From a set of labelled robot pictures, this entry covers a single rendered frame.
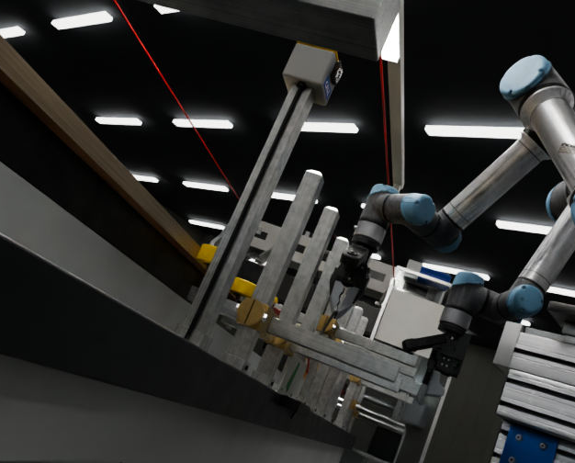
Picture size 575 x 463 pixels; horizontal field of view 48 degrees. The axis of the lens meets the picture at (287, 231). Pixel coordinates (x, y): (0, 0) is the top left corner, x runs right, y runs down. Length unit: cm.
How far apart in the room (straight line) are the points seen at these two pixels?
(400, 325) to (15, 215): 333
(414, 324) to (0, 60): 349
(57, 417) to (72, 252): 34
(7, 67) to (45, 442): 40
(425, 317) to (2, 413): 352
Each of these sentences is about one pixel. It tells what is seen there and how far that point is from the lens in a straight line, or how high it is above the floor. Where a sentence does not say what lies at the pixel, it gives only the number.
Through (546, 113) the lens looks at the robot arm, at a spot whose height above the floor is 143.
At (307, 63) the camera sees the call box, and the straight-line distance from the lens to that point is 109.
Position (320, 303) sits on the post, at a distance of 173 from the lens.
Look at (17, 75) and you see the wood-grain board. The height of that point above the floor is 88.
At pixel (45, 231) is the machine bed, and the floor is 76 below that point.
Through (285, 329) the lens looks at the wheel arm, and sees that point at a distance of 126.
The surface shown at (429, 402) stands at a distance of 398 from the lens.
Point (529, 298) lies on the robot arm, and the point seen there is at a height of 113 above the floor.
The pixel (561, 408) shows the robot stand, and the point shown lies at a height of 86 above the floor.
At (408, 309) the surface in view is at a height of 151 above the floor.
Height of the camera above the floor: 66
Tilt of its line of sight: 14 degrees up
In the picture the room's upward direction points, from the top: 23 degrees clockwise
